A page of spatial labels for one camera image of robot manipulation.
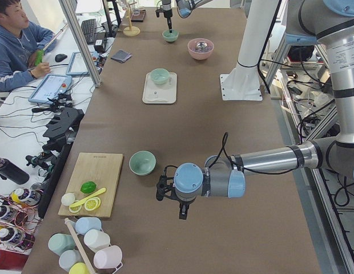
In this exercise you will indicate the green bowl on tray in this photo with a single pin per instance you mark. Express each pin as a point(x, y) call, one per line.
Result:
point(159, 76)

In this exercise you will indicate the seated person in hoodie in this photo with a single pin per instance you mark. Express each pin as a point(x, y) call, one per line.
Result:
point(20, 42)

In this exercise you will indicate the yellow mug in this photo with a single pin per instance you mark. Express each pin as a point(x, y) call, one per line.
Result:
point(79, 268)

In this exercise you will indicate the black computer mouse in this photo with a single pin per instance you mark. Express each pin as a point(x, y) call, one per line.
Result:
point(60, 57)

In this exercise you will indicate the pink mug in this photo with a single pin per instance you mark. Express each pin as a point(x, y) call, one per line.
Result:
point(109, 257)

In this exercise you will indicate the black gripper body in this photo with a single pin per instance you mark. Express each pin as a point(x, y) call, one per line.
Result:
point(183, 204)
point(166, 8)

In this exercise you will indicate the lemon slice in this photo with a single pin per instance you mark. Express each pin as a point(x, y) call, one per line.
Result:
point(75, 209)
point(92, 204)

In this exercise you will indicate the grey folded cloth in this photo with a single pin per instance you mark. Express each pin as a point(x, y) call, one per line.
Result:
point(121, 56)

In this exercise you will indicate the dark wooden box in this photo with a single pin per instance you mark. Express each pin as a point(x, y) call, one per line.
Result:
point(138, 15)

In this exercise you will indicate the wooden cutting board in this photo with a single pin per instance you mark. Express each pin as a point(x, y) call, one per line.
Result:
point(101, 168)

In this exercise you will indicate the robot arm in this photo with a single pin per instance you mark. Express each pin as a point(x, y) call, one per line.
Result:
point(330, 23)
point(184, 9)

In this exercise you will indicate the wooden mug stand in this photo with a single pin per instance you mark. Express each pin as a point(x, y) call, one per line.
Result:
point(130, 30)

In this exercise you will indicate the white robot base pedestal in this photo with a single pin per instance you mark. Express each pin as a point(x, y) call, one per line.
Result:
point(243, 82)

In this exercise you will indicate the green bowl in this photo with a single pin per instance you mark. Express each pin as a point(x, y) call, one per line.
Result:
point(159, 76)
point(142, 163)
point(170, 37)

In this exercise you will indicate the grey mug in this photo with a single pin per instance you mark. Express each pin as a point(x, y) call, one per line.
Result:
point(68, 258)

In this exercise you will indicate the aluminium frame post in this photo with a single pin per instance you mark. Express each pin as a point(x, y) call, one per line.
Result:
point(80, 40)

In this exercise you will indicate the yellow plastic knife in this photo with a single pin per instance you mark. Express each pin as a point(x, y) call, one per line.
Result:
point(82, 201)

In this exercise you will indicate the black water bottle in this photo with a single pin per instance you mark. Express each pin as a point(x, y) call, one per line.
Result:
point(9, 170)

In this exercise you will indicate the black keyboard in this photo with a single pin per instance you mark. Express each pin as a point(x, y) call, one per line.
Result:
point(88, 28)

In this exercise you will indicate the blue mug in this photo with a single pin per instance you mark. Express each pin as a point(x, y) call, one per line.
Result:
point(84, 224)

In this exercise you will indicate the blue tablet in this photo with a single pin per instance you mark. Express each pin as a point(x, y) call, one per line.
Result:
point(50, 87)
point(76, 65)

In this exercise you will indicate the green mug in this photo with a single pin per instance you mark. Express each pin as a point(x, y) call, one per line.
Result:
point(60, 242)

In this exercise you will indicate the white mug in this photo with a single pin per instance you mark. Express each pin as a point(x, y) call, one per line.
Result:
point(96, 240)

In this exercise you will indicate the green lime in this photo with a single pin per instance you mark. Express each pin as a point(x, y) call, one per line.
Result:
point(88, 187)

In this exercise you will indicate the cream rabbit tray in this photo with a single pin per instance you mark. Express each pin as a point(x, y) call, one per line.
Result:
point(160, 93)

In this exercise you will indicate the white garlic bulb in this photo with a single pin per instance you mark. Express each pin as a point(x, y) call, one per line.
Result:
point(68, 199)

